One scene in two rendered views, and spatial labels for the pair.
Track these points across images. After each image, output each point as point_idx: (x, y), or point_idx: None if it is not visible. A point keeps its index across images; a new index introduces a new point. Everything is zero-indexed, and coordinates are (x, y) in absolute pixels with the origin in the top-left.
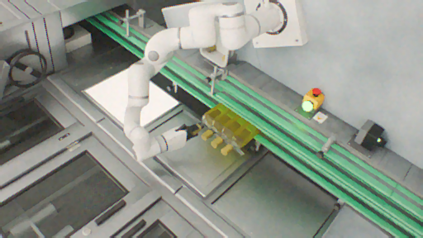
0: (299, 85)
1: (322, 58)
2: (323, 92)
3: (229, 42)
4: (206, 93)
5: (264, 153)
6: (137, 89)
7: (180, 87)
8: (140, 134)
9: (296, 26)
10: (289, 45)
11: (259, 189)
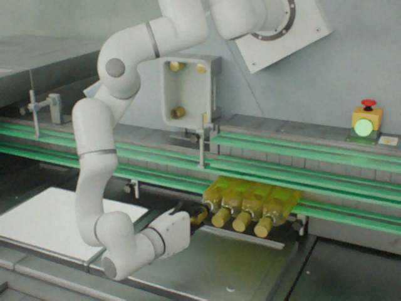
0: (334, 113)
1: (361, 49)
2: (376, 105)
3: (233, 21)
4: (188, 180)
5: (313, 241)
6: (96, 137)
7: (140, 197)
8: (117, 217)
9: (311, 7)
10: (307, 44)
11: (336, 290)
